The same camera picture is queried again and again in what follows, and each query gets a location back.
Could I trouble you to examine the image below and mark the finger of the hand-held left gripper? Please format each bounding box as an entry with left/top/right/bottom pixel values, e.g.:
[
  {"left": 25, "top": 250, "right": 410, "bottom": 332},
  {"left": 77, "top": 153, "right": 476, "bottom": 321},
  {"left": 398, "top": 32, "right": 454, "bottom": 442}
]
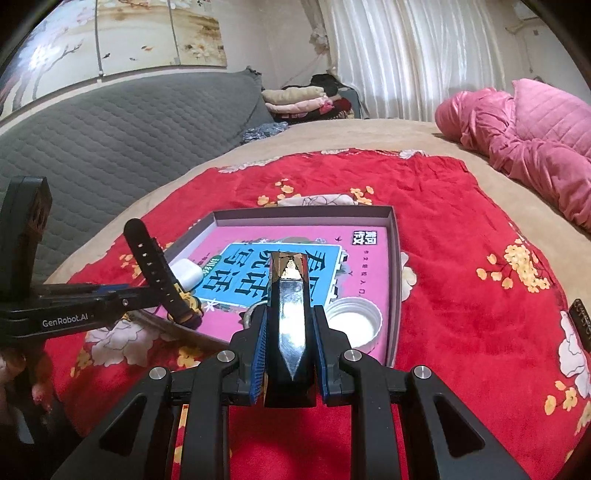
[
  {"left": 88, "top": 288, "right": 174, "bottom": 329},
  {"left": 30, "top": 282, "right": 155, "bottom": 301}
]

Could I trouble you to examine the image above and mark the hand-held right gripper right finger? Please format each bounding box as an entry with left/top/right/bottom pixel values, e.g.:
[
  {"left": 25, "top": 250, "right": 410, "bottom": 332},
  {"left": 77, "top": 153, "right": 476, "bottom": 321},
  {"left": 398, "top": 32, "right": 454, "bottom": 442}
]
[{"left": 311, "top": 307, "right": 532, "bottom": 480}]

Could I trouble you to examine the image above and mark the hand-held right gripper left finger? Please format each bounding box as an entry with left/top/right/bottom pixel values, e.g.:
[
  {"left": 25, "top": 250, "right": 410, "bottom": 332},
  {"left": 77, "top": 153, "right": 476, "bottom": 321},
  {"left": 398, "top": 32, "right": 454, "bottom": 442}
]
[{"left": 55, "top": 305, "right": 271, "bottom": 480}]

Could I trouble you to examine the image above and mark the black and yellow wristwatch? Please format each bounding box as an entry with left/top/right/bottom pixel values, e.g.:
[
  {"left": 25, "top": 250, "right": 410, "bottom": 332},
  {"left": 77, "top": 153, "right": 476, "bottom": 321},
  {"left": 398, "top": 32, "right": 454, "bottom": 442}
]
[{"left": 124, "top": 218, "right": 206, "bottom": 329}]

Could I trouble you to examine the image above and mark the gold-rimmed glass jar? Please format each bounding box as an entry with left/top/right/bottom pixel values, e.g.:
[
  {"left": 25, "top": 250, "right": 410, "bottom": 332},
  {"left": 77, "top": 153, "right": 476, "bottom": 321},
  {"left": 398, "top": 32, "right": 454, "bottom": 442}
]
[{"left": 240, "top": 302, "right": 269, "bottom": 330}]

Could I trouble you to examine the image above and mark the white ribbed jar lid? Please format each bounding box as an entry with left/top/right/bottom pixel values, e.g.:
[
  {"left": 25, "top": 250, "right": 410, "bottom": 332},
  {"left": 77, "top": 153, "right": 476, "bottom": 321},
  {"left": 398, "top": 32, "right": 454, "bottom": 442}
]
[{"left": 323, "top": 298, "right": 384, "bottom": 352}]

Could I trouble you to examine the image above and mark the black faceted cosmetic tube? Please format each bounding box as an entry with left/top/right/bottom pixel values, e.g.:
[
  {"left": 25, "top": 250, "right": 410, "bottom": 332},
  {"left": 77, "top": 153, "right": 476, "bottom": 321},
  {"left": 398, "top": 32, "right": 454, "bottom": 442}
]
[{"left": 264, "top": 249, "right": 319, "bottom": 409}]

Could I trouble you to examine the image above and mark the white earbuds case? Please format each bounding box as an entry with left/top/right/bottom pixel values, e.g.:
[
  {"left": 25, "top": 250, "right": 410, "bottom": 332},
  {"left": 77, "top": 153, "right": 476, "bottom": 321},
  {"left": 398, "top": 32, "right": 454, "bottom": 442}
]
[{"left": 167, "top": 258, "right": 205, "bottom": 292}]

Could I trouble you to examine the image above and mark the grey cardboard box tray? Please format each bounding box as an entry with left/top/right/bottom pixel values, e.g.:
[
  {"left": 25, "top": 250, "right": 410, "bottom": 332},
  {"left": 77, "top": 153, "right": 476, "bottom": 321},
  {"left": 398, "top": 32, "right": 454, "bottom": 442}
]
[{"left": 139, "top": 205, "right": 402, "bottom": 367}]

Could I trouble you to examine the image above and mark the person's left hand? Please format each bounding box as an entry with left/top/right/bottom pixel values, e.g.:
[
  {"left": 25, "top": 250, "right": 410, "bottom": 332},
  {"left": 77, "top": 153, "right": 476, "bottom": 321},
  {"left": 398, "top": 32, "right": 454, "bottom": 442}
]
[{"left": 0, "top": 348, "right": 54, "bottom": 411}]

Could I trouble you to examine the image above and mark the pink and blue book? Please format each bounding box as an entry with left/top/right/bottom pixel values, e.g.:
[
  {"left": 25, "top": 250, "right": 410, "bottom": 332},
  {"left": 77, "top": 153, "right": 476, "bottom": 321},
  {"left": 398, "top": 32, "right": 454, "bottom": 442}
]
[{"left": 157, "top": 225, "right": 391, "bottom": 365}]

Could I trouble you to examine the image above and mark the grey quilted headboard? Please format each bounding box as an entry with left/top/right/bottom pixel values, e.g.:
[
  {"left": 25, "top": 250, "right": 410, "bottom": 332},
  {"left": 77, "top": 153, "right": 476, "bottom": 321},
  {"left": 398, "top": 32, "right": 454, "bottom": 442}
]
[{"left": 0, "top": 69, "right": 273, "bottom": 278}]

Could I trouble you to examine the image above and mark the red floral blanket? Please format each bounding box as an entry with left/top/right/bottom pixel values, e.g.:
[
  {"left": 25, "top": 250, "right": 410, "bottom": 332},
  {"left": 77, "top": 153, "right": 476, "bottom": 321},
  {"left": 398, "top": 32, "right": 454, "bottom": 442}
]
[{"left": 44, "top": 148, "right": 591, "bottom": 480}]

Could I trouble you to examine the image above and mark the blue patterned cloth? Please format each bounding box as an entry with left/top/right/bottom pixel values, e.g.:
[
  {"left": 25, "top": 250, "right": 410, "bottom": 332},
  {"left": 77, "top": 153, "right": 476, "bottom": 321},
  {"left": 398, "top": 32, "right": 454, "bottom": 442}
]
[{"left": 240, "top": 121, "right": 289, "bottom": 145}]

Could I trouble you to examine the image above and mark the beige bed sheet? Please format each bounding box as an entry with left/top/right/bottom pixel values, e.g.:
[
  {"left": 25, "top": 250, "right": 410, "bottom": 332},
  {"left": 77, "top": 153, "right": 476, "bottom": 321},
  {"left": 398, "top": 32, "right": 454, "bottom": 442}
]
[{"left": 44, "top": 117, "right": 591, "bottom": 333}]

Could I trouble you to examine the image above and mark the pile of folded clothes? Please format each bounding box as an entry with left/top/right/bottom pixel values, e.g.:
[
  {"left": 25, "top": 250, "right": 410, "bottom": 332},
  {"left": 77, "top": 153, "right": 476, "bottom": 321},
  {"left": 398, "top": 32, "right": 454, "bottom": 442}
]
[{"left": 261, "top": 74, "right": 368, "bottom": 123}]

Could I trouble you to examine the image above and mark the dark comb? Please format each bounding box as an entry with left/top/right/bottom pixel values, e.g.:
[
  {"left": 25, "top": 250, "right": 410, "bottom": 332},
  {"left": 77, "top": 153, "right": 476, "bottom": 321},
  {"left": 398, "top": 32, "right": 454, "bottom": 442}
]
[{"left": 573, "top": 298, "right": 591, "bottom": 352}]

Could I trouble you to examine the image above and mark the pink quilt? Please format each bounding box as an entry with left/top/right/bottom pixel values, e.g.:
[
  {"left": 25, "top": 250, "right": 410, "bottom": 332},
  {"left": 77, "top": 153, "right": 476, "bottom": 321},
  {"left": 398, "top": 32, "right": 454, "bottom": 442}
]
[{"left": 435, "top": 78, "right": 591, "bottom": 227}]

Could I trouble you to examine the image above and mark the white sheer curtain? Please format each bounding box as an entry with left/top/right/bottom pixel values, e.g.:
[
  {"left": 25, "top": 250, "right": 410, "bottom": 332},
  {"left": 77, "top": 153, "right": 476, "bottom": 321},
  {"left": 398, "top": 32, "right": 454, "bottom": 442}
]
[{"left": 318, "top": 0, "right": 509, "bottom": 123}]

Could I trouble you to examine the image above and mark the floral wall panel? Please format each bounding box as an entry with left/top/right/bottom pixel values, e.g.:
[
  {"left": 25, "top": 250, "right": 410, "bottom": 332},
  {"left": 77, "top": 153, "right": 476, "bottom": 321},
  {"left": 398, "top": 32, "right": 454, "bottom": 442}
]
[{"left": 0, "top": 0, "right": 229, "bottom": 116}]

